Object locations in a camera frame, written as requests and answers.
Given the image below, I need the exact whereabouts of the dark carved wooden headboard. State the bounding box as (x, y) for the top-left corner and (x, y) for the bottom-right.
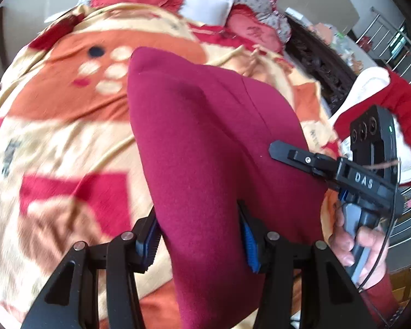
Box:
(286, 15), (357, 114)

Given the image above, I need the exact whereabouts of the orange red patterned blanket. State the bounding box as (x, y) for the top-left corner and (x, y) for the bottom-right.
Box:
(0, 3), (339, 328)

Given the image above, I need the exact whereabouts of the small red heart cushion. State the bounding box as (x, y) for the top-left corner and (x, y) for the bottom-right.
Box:
(226, 4), (283, 53)

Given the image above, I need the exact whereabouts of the white pillow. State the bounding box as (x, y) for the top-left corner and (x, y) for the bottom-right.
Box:
(179, 0), (234, 26)

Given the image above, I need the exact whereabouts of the maroon knit sweater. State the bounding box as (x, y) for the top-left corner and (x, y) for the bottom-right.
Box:
(127, 48), (327, 328)

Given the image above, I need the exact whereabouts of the person's right hand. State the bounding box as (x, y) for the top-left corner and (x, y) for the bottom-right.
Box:
(328, 208), (390, 291)

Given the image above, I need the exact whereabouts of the red and white garment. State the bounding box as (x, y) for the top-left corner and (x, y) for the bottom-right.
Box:
(329, 66), (411, 186)

